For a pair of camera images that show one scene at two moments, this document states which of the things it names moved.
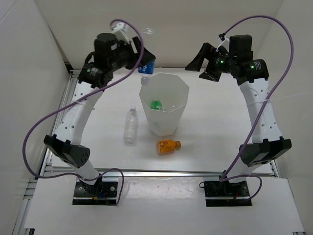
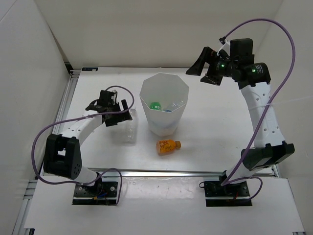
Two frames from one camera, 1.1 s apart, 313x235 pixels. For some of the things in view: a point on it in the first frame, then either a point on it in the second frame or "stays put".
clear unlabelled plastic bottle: (131, 126) stays put
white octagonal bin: (165, 99) stays put
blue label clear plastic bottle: (145, 69) → (174, 105)
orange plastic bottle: (167, 147) stays put
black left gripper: (135, 57) → (121, 117)
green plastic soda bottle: (156, 104) stays put
